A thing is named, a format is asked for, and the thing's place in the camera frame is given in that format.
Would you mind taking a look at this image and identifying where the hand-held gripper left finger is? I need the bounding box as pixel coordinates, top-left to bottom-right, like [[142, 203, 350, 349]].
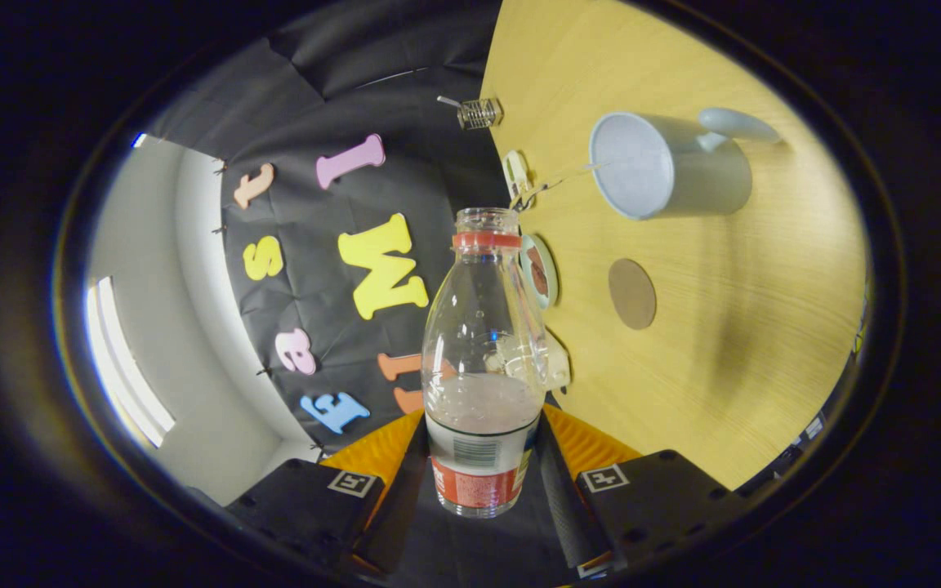
[[225, 408, 430, 572]]

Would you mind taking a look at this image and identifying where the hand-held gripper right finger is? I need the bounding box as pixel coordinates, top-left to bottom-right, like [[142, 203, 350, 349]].
[[537, 403, 753, 577]]

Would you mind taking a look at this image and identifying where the clear plastic juice bottle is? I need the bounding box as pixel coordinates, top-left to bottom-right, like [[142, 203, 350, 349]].
[[421, 207, 551, 519]]

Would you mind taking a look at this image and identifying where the round brown coaster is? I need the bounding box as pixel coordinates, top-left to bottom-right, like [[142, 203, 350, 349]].
[[608, 258, 658, 331]]

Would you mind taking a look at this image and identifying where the white cup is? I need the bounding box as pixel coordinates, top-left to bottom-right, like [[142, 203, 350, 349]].
[[589, 107, 783, 221]]

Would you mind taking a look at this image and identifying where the white toaster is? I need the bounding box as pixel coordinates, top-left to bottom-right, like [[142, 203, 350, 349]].
[[495, 327, 571, 391]]

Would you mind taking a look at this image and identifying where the pale round plate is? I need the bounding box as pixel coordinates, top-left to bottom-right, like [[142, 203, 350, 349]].
[[520, 234, 560, 310]]

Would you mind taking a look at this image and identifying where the wooden table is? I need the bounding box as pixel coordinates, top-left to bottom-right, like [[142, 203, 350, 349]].
[[479, 0, 867, 491]]

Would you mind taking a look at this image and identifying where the white condiment tray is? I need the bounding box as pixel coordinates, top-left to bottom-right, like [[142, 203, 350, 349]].
[[503, 149, 533, 209]]

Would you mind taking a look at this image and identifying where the black backdrop cloth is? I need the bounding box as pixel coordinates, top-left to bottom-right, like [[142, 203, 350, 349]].
[[144, 0, 573, 572]]

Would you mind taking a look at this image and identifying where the small wire basket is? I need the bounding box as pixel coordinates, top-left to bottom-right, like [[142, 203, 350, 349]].
[[457, 98, 504, 131]]

